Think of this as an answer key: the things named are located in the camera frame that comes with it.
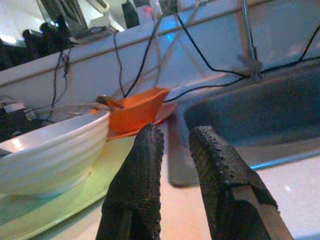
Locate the thin black cable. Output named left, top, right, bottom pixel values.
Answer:
left=112, top=29, right=126, bottom=98

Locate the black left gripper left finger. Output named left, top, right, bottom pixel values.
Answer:
left=95, top=122, right=165, bottom=240

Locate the patterned handle utensil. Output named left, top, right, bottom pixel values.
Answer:
left=96, top=94, right=125, bottom=111

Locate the twisted black cable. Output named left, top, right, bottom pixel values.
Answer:
left=51, top=48, right=72, bottom=115

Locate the stainless steel sink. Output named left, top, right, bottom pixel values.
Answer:
left=167, top=63, right=320, bottom=187

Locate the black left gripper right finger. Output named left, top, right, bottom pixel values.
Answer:
left=188, top=125, right=295, bottom=240

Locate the light green plate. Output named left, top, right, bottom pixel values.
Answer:
left=0, top=134, right=137, bottom=240

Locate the black power strip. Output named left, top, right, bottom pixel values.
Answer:
left=0, top=98, right=55, bottom=142

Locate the orange square bowl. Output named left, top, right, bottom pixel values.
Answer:
left=108, top=86, right=171, bottom=135

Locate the white ribbed bowl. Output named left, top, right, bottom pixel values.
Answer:
left=0, top=103, right=111, bottom=198

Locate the long black power cable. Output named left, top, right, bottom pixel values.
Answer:
left=163, top=23, right=320, bottom=103

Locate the chrome sink faucet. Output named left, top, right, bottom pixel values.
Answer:
left=237, top=0, right=265, bottom=81

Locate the orange plate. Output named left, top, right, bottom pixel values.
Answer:
left=106, top=102, right=179, bottom=142

